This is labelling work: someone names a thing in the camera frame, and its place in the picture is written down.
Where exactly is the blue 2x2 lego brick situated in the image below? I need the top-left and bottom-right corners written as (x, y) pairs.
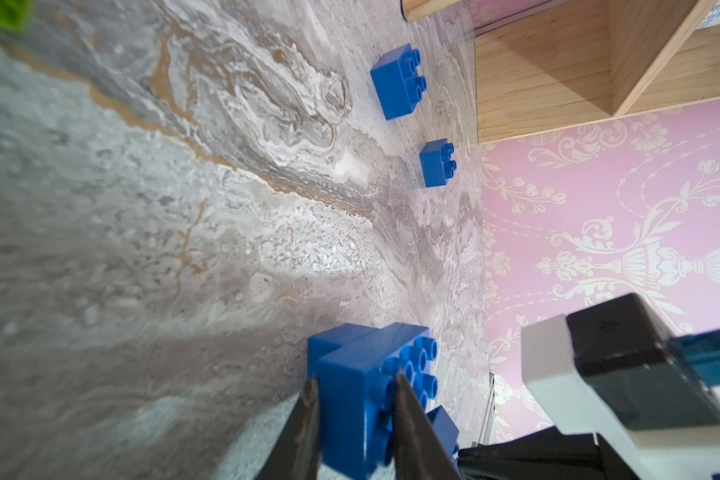
top-left (370, 44), bottom-right (427, 120)

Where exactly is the blue lego brick assembly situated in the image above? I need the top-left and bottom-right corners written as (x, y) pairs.
top-left (307, 323), bottom-right (439, 479)

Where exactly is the green 2x4 lego brick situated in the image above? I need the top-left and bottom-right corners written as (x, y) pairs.
top-left (0, 0), bottom-right (35, 33)

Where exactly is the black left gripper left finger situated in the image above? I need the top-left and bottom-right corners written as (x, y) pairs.
top-left (256, 377), bottom-right (321, 480)

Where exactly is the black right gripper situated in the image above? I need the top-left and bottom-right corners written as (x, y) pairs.
top-left (457, 427), bottom-right (637, 480)

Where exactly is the blue 2x2 lego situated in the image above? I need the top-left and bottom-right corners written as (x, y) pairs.
top-left (419, 138), bottom-right (457, 188)
top-left (427, 406), bottom-right (459, 462)

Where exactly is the wooden shelf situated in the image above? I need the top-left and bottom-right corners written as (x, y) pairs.
top-left (400, 0), bottom-right (720, 144)

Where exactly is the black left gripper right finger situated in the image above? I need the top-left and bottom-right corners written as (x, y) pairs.
top-left (394, 373), bottom-right (460, 480)

